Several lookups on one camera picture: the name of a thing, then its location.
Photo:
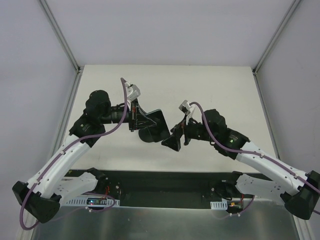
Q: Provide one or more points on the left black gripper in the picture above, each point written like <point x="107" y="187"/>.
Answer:
<point x="134" y="115"/>

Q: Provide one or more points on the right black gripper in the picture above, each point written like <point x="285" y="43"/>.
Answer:
<point x="186" y="133"/>

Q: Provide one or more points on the black phone teal case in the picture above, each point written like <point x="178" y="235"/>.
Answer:
<point x="158" y="117"/>

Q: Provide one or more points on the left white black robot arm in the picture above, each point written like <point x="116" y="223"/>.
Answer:
<point x="99" y="118"/>

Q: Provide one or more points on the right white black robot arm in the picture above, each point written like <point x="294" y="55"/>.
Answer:
<point x="234" y="145"/>

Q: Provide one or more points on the black round-base phone stand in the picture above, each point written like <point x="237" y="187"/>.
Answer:
<point x="153" y="134"/>

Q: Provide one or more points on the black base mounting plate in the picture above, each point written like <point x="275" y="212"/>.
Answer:
<point x="159" y="189"/>

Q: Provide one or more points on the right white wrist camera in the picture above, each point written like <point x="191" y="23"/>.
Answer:
<point x="187" y="109"/>

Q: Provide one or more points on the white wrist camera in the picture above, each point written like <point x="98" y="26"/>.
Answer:
<point x="132" y="91"/>
<point x="187" y="109"/>

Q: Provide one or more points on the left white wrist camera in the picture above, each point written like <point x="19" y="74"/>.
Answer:
<point x="132" y="91"/>

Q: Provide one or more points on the right white cable duct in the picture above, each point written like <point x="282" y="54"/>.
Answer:
<point x="219" y="205"/>

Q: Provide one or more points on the white cable duct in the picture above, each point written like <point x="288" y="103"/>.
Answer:
<point x="91" y="201"/>
<point x="219" y="205"/>

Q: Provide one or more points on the left white cable duct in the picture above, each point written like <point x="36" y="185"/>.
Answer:
<point x="91" y="201"/>

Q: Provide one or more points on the left aluminium corner post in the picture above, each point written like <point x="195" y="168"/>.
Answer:
<point x="59" y="35"/>

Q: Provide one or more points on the aluminium corner post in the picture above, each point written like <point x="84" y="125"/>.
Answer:
<point x="59" y="35"/>
<point x="293" y="7"/>

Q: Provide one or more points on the right aluminium corner post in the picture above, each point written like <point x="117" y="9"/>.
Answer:
<point x="293" y="7"/>

